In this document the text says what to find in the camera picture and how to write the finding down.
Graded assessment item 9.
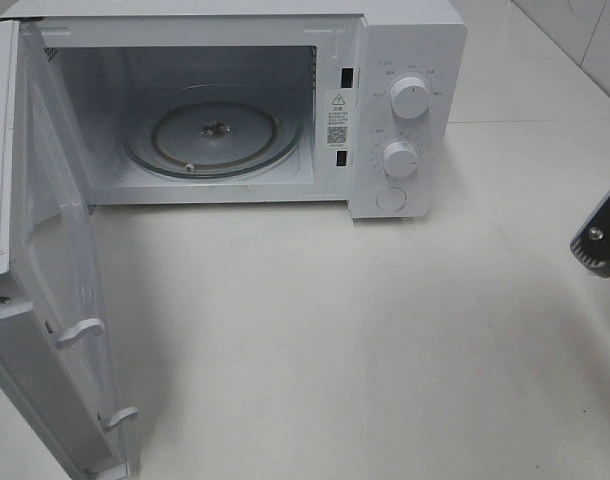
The round white door button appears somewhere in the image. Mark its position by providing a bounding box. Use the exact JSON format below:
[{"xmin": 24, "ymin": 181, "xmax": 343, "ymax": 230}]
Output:
[{"xmin": 376, "ymin": 187, "xmax": 407, "ymax": 212}]

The white timer knob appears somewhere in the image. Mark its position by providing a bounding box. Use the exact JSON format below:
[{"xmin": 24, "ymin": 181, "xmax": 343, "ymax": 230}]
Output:
[{"xmin": 383, "ymin": 141, "xmax": 420, "ymax": 179}]

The white microwave door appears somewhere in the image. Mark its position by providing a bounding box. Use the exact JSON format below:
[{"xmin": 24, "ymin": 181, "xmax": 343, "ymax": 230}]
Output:
[{"xmin": 0, "ymin": 19, "xmax": 138, "ymax": 479}]

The white warning label sticker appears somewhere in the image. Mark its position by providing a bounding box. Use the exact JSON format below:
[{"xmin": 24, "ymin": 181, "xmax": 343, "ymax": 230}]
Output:
[{"xmin": 323, "ymin": 89, "xmax": 355, "ymax": 148}]

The glass microwave turntable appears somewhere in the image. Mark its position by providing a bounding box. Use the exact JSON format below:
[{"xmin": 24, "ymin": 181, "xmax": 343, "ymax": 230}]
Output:
[{"xmin": 122, "ymin": 84, "xmax": 313, "ymax": 180}]

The white microwave oven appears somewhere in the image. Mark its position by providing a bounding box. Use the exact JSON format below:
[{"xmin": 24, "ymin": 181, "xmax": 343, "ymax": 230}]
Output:
[{"xmin": 0, "ymin": 0, "xmax": 470, "ymax": 225}]

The upper white power knob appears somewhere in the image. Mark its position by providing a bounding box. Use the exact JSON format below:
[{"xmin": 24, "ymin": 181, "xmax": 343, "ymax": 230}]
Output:
[{"xmin": 389, "ymin": 72, "xmax": 431, "ymax": 120}]

